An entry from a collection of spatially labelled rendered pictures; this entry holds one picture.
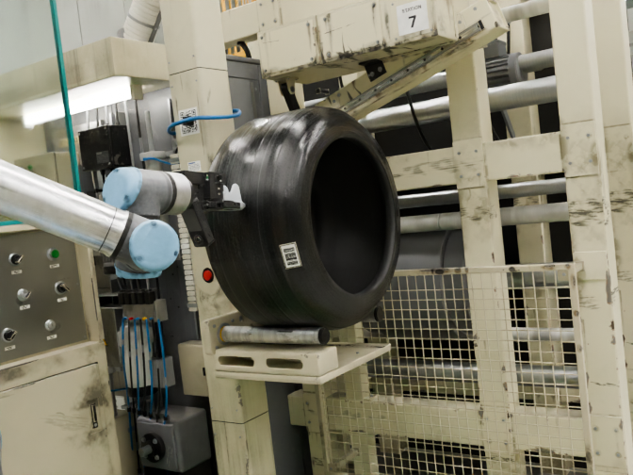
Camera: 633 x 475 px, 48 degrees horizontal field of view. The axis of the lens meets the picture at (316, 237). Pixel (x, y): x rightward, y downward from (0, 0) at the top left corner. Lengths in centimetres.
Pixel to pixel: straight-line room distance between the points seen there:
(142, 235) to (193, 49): 94
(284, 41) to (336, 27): 19
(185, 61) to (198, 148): 25
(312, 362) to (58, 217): 79
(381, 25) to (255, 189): 64
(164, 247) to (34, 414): 94
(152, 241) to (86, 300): 98
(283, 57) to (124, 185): 95
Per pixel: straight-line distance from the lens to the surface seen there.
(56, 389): 213
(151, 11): 270
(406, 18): 201
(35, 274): 214
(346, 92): 224
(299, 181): 167
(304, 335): 181
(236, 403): 213
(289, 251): 165
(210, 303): 211
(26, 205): 127
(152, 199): 143
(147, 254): 127
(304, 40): 218
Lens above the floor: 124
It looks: 3 degrees down
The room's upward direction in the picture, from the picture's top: 7 degrees counter-clockwise
